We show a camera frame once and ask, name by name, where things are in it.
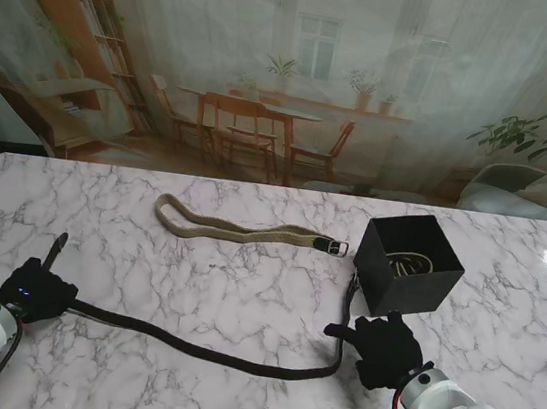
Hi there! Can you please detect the beige braided belt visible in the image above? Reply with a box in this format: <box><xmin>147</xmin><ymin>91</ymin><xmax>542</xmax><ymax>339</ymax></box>
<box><xmin>150</xmin><ymin>191</ymin><xmax>354</xmax><ymax>260</ymax></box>
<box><xmin>383</xmin><ymin>248</ymin><xmax>438</xmax><ymax>283</ymax></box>

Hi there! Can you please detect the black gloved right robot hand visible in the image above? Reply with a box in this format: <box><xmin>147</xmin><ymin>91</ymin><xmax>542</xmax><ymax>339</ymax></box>
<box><xmin>316</xmin><ymin>301</ymin><xmax>430</xmax><ymax>397</ymax></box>

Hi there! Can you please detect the black square storage box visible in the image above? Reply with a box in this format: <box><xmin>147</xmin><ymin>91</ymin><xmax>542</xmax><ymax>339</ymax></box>
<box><xmin>345</xmin><ymin>206</ymin><xmax>473</xmax><ymax>330</ymax></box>

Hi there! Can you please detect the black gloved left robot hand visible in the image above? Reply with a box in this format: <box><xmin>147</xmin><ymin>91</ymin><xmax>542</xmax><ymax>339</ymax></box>
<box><xmin>0</xmin><ymin>253</ymin><xmax>84</xmax><ymax>330</ymax></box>

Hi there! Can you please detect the printed room scene backdrop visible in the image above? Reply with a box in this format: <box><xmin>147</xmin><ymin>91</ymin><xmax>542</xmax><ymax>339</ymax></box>
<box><xmin>0</xmin><ymin>0</ymin><xmax>547</xmax><ymax>224</ymax></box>

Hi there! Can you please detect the black woven belt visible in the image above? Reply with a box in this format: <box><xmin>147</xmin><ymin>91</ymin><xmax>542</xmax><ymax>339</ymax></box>
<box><xmin>31</xmin><ymin>228</ymin><xmax>366</xmax><ymax>391</ymax></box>

